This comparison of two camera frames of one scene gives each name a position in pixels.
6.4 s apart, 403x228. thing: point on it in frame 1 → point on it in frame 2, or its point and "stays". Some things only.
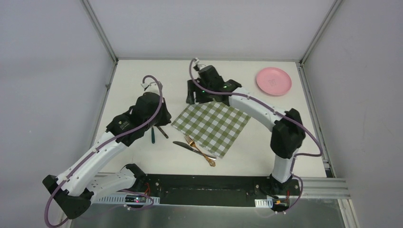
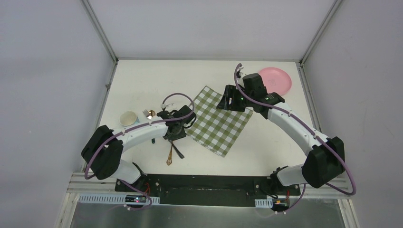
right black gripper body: x=201 y=96 → x=238 y=102
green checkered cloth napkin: x=214 y=125 stays
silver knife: x=188 y=147 → x=177 y=151
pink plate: x=273 y=81 stays
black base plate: x=219 y=189 stays
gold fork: x=191 y=142 → x=169 y=161
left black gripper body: x=162 y=118 → x=175 y=136
